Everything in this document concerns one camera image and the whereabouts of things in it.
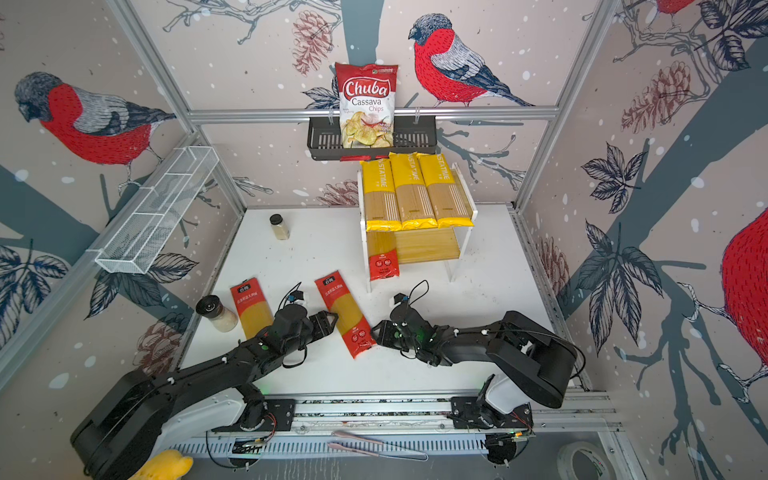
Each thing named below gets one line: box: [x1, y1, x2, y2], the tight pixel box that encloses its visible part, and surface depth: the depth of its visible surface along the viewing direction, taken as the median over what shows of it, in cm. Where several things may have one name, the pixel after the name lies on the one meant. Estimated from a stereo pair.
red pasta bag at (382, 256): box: [367, 231, 400, 281], surface depth 84 cm
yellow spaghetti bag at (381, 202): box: [360, 159, 403, 232], surface depth 76 cm
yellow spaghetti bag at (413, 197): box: [389, 152, 438, 231], surface depth 78 cm
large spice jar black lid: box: [196, 294, 223, 318], surface depth 83 cm
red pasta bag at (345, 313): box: [314, 270, 377, 359], surface depth 91 cm
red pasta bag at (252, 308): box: [230, 277, 273, 339], surface depth 94 cm
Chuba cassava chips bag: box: [335, 62, 399, 149], surface depth 87 cm
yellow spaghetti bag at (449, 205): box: [416, 153, 475, 229], surface depth 77 cm
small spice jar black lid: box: [269, 213, 289, 240], surface depth 108 cm
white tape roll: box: [556, 441, 615, 480], surface depth 67 cm
